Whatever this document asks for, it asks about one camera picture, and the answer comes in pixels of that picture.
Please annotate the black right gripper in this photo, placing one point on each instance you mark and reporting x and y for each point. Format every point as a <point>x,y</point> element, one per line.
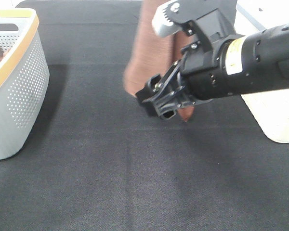
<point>163,96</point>

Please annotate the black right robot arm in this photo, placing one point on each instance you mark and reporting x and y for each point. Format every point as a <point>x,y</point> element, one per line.
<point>241,65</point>

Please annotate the black table cloth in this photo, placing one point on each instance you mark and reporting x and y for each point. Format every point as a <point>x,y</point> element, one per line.
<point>94,160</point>

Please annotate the brown towel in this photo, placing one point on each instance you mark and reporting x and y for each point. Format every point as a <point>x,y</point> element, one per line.
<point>151,54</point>

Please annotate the grey perforated laundry basket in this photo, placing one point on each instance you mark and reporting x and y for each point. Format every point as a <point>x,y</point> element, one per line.
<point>24,77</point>

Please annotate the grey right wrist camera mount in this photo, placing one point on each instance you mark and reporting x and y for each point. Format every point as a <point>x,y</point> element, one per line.
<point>211,21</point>

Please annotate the white storage box grey rim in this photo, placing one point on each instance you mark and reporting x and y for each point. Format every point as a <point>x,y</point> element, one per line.
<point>270,109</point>

